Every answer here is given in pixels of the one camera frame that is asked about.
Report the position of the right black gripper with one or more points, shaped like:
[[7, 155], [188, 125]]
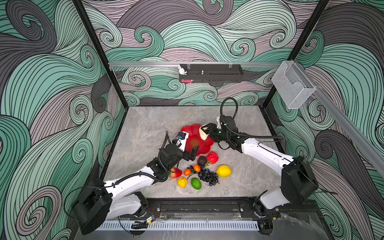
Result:
[[211, 130]]

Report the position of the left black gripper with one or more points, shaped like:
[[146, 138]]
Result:
[[187, 157]]

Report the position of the dark maroon fake fruit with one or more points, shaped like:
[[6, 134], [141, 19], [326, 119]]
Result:
[[202, 161]]

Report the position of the red flower-shaped fruit bowl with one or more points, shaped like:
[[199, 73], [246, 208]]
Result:
[[194, 140]]

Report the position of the red fake apple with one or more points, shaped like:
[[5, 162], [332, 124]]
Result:
[[212, 158]]

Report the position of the cream fake pear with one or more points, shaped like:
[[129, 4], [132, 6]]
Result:
[[204, 132]]

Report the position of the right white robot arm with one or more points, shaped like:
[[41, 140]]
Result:
[[298, 181]]

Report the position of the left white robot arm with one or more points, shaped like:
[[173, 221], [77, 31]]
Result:
[[101, 201]]

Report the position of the small orange fake tangerine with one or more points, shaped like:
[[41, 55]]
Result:
[[187, 172]]

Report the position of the red fake mango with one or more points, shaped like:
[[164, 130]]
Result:
[[175, 173]]

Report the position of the small yellow fake lemon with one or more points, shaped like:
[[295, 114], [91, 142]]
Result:
[[182, 182]]

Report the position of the green fake lime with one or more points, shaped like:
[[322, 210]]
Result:
[[196, 184]]

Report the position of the dark fake grape bunch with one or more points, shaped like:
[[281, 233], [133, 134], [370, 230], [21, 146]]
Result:
[[208, 176]]

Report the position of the large yellow fake lemon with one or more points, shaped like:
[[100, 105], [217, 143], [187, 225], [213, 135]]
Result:
[[224, 171]]

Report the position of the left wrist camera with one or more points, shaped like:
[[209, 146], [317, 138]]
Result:
[[182, 140]]

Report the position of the black wall shelf tray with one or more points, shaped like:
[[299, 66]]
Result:
[[212, 73]]

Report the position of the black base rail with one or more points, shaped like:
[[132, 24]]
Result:
[[246, 207]]

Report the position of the clear plastic wall bin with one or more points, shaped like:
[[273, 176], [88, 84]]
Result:
[[293, 84]]

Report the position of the white slotted cable duct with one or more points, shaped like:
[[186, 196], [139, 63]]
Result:
[[179, 225]]

